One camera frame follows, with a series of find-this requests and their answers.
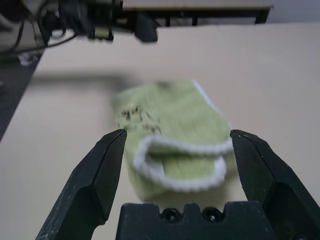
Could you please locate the black foam floor mat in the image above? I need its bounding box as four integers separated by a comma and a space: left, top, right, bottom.
0, 49, 45, 142

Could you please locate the black left wrist camera cable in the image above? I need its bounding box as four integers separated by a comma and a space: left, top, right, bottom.
0, 14, 77, 60

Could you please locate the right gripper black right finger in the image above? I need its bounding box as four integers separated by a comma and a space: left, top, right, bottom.
229, 128, 320, 240

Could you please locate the black-framed side table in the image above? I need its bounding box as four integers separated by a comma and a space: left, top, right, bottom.
122, 0, 275, 26

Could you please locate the green towel with white trim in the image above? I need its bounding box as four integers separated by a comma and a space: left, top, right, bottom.
111, 79, 235, 202

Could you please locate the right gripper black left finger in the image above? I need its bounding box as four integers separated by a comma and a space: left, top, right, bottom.
34, 128, 129, 240

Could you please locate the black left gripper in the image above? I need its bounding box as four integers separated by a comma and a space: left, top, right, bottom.
59, 0, 159, 44

